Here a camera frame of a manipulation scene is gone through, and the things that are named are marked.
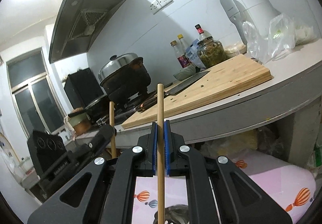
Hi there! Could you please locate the red-capped sauce bottle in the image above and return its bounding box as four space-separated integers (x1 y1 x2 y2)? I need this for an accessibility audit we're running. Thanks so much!
195 24 212 41

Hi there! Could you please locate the wall power socket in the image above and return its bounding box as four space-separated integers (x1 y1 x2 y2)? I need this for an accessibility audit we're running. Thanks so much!
149 0 173 15

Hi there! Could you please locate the kitchen window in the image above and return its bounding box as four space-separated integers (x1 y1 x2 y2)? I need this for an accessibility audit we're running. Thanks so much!
7 48 64 137

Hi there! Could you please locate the blue snack packet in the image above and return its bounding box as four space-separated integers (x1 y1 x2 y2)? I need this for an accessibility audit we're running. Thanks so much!
186 39 205 69

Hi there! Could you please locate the steel range hood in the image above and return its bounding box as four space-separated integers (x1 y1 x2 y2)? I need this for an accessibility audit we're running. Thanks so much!
49 0 126 64

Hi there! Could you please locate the kitchen counter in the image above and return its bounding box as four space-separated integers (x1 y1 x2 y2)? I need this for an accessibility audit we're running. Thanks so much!
75 37 322 149

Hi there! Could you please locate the wooden cutting board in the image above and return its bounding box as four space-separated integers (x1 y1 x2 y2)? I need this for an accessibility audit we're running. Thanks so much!
121 53 274 129

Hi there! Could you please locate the glass jar of pickles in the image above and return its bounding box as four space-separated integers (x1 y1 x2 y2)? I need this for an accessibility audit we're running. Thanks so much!
197 38 228 68

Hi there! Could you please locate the purple-label bottle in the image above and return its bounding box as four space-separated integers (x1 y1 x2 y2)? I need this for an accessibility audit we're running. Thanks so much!
170 40 190 68

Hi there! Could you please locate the clear plastic bag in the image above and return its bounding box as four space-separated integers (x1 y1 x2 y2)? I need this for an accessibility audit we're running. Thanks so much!
242 13 317 64

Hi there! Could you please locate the black pot with steel lid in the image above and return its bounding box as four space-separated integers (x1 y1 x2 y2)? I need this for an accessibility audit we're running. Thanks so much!
98 53 151 103

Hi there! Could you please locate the yellow-capped bottle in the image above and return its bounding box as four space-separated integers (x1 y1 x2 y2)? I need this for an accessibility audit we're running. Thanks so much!
177 34 190 58

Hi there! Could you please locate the wooden chopstick one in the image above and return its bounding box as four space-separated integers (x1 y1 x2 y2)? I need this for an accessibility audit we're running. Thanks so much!
157 84 165 224

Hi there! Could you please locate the wooden chopstick two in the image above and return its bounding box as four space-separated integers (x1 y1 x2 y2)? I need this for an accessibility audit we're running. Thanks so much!
109 101 117 159

